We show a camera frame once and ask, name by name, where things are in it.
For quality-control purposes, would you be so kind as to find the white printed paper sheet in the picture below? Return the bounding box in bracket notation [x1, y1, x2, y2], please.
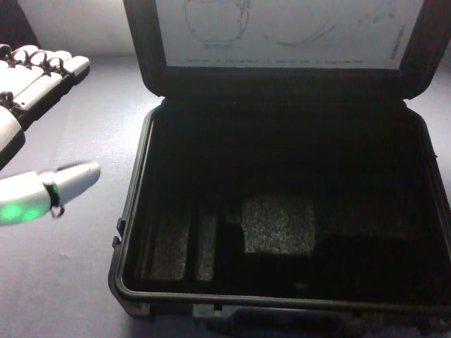
[154, 0, 426, 70]

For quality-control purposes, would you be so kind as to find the dark foam case insert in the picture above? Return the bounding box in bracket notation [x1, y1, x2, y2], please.
[132, 105, 451, 306]

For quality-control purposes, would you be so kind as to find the black hard plastic case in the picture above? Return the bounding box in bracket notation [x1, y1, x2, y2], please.
[107, 0, 451, 338]

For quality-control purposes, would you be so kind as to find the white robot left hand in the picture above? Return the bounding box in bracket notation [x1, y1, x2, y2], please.
[0, 44, 102, 227]

